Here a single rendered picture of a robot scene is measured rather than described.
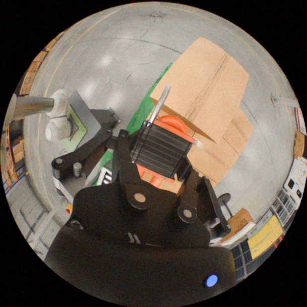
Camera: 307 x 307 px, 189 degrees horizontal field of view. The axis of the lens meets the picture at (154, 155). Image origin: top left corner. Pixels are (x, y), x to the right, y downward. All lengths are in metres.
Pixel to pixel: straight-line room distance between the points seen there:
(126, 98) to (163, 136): 1.39
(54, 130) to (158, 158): 0.73
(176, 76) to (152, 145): 0.41
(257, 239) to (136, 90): 8.01
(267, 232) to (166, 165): 7.26
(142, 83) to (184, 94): 1.08
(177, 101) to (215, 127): 0.22
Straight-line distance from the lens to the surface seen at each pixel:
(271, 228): 7.31
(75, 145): 0.99
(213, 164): 1.09
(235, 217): 1.95
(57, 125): 0.81
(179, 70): 0.54
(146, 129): 0.16
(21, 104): 0.57
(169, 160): 0.17
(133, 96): 1.50
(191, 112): 0.49
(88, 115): 0.86
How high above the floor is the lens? 1.42
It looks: 70 degrees down
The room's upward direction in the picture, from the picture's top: 167 degrees counter-clockwise
